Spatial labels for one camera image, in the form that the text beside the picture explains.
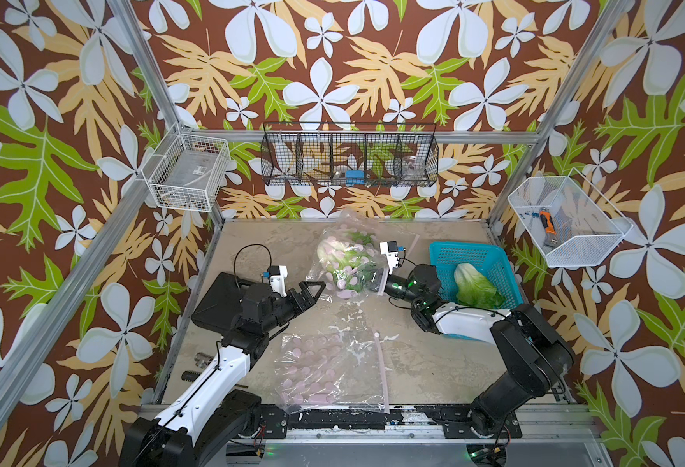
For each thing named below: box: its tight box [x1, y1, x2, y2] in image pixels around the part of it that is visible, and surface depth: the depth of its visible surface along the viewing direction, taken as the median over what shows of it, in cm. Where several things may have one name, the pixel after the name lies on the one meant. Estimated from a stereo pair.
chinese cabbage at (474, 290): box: [453, 262, 506, 310], surface depth 93 cm
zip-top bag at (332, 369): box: [275, 327, 391, 415], surface depth 84 cm
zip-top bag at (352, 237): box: [316, 207, 421, 264], surface depth 81 cm
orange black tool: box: [539, 207, 558, 247], surface depth 86 cm
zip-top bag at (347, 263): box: [306, 222, 386, 303], surface depth 78 cm
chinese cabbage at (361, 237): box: [349, 231, 373, 246], surface depth 107 cm
